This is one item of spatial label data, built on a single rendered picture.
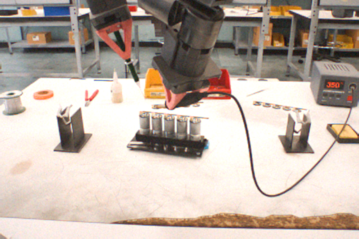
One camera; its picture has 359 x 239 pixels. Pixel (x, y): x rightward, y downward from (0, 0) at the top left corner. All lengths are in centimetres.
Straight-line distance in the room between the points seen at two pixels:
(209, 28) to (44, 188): 40
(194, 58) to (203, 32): 5
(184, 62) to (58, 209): 31
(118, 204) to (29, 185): 18
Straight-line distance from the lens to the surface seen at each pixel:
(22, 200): 60
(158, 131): 69
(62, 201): 57
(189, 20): 45
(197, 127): 66
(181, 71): 49
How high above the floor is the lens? 110
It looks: 23 degrees down
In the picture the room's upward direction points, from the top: straight up
